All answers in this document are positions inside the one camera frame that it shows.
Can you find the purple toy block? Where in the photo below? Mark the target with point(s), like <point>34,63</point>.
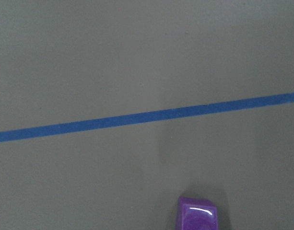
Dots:
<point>196,214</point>

